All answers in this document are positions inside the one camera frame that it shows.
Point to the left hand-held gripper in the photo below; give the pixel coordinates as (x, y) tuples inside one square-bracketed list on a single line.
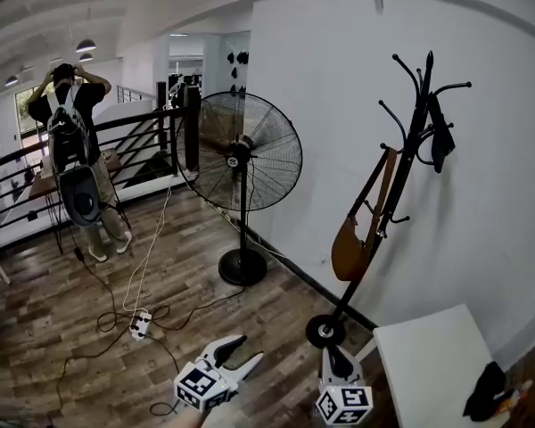
[(200, 384)]

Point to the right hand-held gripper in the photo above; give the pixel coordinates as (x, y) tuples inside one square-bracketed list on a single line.
[(344, 404)]

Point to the black metal coat rack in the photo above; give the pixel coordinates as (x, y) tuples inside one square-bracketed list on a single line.
[(410, 141)]

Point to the white table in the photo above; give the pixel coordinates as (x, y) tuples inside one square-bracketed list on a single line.
[(428, 359)]

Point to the white power strip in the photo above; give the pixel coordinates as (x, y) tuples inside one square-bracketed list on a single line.
[(140, 326)]

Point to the black cloth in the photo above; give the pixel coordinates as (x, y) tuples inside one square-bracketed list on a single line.
[(486, 395)]

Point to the orange and blue bottle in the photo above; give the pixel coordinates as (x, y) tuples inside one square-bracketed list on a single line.
[(517, 395)]

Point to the black standing fan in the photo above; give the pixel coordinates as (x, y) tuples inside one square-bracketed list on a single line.
[(241, 150)]

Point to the grey equipment pack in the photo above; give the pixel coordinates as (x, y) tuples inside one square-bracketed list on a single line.
[(73, 185)]

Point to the black bag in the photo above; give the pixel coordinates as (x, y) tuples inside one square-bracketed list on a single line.
[(441, 141)]

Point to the black metal railing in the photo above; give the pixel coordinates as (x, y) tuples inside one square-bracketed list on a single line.
[(160, 114)]

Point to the wooden desk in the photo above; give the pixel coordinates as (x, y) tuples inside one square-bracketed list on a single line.
[(42, 181)]

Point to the dome pendant lamp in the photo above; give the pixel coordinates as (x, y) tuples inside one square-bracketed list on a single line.
[(85, 46), (11, 81), (85, 57)]

